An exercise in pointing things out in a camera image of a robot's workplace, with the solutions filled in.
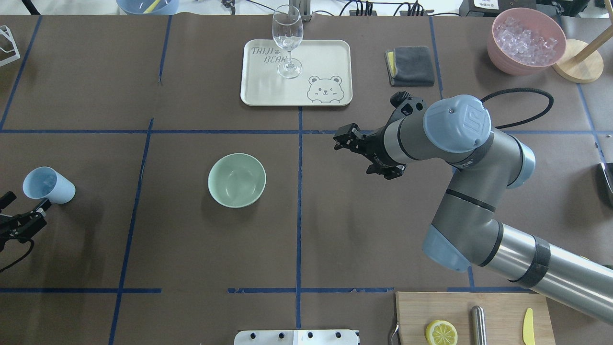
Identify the metal ice scoop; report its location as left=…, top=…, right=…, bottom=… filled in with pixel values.
left=597, top=162, right=613, bottom=208

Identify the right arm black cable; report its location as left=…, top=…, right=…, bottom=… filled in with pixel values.
left=481, top=88, right=555, bottom=130

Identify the yellow plastic knife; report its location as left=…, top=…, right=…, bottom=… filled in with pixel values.
left=522, top=308, right=535, bottom=345

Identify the green ceramic bowl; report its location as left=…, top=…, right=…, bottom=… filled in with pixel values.
left=207, top=153, right=267, bottom=209

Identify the wooden stand with white box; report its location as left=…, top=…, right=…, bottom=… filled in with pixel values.
left=553, top=25, right=613, bottom=83

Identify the blue bowl with fork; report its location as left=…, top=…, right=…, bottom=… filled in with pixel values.
left=116, top=0, right=180, bottom=15

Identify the pink bowl of ice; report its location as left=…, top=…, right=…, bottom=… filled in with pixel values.
left=488, top=7, right=567, bottom=76

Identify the cream bear tray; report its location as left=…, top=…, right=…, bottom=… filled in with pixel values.
left=240, top=39, right=353, bottom=107

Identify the light blue plastic cup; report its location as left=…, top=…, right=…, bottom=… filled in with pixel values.
left=22, top=166, right=75, bottom=205

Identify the white wire cup rack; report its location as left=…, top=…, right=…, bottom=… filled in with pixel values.
left=0, top=25, right=21, bottom=67

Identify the grey folded cloth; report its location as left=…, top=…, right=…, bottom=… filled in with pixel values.
left=385, top=46, right=435, bottom=87

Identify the lemon half slice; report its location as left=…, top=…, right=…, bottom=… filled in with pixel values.
left=424, top=320, right=458, bottom=345

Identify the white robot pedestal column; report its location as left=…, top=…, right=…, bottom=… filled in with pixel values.
left=234, top=328, right=361, bottom=345

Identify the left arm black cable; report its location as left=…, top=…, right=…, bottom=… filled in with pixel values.
left=0, top=237, right=35, bottom=274

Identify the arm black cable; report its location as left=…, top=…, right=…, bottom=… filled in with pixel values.
left=0, top=237, right=35, bottom=274
left=481, top=88, right=555, bottom=130

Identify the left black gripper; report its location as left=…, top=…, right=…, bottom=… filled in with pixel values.
left=0, top=191, right=52, bottom=251

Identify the wooden cutting board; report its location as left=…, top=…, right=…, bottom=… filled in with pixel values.
left=391, top=291, right=557, bottom=345

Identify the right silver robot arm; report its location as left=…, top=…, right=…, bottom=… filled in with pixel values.
left=333, top=92, right=613, bottom=323

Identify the aluminium frame post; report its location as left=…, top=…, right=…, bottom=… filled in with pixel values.
left=288, top=0, right=313, bottom=22

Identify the clear wine glass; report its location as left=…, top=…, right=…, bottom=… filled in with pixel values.
left=272, top=4, right=304, bottom=79

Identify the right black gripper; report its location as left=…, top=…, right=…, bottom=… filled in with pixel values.
left=333, top=124, right=407, bottom=180

